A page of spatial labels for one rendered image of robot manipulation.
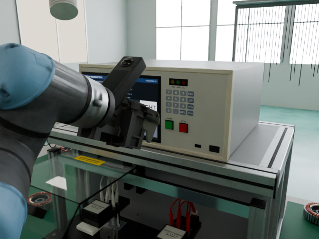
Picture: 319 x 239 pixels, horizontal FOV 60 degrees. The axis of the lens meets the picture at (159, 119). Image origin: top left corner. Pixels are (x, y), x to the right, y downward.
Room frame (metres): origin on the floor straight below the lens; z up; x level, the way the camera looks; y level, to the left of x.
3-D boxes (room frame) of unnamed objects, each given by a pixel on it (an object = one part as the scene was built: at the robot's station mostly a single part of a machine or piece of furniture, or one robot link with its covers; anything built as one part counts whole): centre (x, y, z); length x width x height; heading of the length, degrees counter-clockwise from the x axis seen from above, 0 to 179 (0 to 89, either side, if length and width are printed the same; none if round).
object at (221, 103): (0.85, -0.06, 1.22); 0.44 x 0.39 x 0.20; 60
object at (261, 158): (0.85, -0.05, 1.09); 0.68 x 0.44 x 0.05; 60
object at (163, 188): (0.66, 0.06, 1.03); 0.62 x 0.01 x 0.03; 60
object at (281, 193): (0.76, -0.37, 0.91); 0.28 x 0.03 x 0.32; 150
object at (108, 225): (0.76, 0.15, 0.80); 0.07 x 0.05 x 0.06; 60
